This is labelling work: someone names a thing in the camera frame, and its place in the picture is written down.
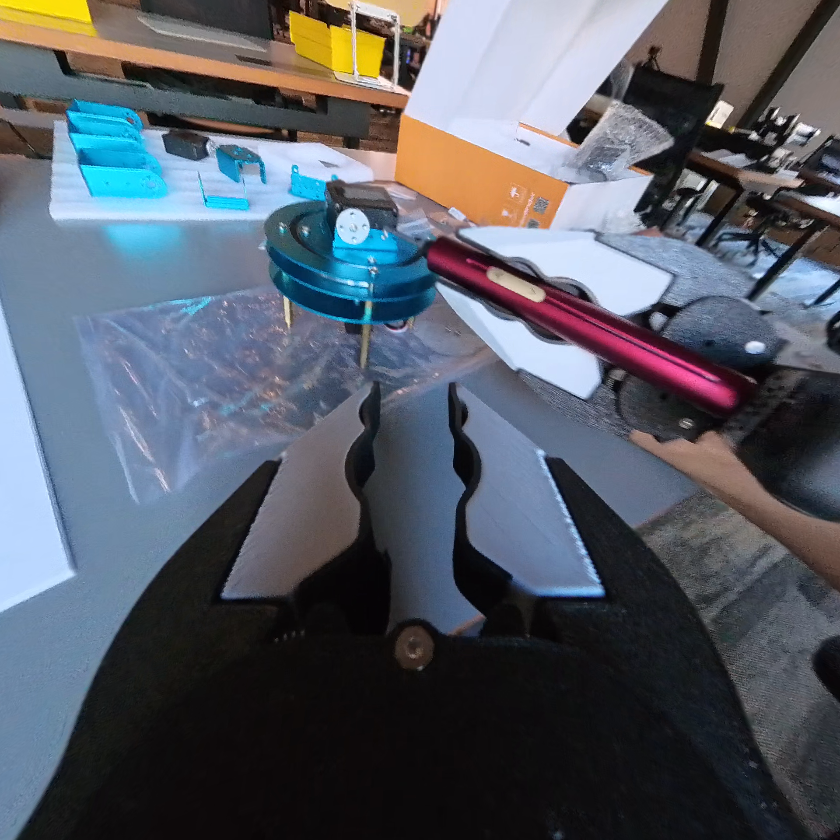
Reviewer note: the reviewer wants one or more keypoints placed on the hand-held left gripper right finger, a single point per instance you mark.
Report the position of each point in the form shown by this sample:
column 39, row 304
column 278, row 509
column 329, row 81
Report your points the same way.
column 525, row 518

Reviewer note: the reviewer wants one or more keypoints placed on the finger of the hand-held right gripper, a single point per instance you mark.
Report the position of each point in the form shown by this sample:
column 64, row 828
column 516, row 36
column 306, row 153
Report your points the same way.
column 590, row 262
column 525, row 348

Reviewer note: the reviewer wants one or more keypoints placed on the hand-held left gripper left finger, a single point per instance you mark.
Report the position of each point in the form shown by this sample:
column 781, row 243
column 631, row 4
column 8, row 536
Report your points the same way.
column 295, row 525

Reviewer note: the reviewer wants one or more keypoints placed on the magenta electric screwdriver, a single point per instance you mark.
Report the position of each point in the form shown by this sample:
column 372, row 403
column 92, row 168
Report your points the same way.
column 590, row 321

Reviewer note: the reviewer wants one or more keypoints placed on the blue toy robot arm base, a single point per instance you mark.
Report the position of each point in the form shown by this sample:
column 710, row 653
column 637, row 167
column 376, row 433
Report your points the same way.
column 348, row 269

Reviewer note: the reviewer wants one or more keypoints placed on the person's right forearm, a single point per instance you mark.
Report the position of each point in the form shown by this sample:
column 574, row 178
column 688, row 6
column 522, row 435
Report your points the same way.
column 800, row 531

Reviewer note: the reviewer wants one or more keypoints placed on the grey desk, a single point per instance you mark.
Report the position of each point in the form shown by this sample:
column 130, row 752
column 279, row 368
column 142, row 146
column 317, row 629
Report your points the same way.
column 39, row 262

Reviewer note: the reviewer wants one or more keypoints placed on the wooden desk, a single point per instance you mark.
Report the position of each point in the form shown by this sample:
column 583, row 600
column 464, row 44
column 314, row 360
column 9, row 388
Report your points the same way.
column 197, row 69

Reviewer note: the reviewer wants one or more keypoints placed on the person's right hand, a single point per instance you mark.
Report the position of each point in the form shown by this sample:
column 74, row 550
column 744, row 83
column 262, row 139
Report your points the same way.
column 695, row 456

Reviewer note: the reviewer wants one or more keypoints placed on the bubble wrap bag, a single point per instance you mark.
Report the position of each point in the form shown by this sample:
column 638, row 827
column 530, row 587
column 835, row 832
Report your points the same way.
column 623, row 141

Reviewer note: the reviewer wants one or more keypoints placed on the orange and white cardboard box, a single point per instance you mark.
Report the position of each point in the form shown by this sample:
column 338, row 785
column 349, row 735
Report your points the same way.
column 472, row 177

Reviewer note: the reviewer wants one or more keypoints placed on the large clear plastic bag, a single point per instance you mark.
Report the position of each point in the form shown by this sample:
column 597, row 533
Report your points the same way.
column 197, row 394

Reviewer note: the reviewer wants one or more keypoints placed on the white instruction manual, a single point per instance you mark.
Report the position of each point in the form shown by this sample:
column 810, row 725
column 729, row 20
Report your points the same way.
column 26, row 472

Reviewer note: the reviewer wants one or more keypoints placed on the yellow box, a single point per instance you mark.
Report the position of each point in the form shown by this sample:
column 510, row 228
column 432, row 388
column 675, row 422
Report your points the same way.
column 46, row 14
column 334, row 43

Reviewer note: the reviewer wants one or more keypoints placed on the white foam sheet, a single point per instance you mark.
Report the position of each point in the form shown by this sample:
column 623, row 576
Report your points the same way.
column 184, row 187

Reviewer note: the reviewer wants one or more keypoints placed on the row of blue brackets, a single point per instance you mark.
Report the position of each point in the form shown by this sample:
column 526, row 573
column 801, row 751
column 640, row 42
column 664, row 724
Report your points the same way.
column 124, row 177

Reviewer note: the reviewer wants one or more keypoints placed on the black servo motor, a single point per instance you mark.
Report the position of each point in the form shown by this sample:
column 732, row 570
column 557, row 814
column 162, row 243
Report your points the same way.
column 185, row 143

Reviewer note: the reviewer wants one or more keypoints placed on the dark laptop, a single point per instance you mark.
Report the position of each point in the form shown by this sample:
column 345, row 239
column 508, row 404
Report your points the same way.
column 210, row 19

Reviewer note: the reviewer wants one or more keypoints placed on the small blue metal bracket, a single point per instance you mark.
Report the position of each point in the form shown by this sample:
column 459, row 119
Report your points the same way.
column 307, row 186

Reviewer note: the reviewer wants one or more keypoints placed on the dark blue U bracket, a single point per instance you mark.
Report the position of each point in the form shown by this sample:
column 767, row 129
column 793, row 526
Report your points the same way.
column 237, row 157

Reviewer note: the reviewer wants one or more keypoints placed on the light blue metal bracket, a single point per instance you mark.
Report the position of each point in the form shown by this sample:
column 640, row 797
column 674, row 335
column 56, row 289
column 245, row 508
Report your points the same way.
column 108, row 143
column 105, row 115

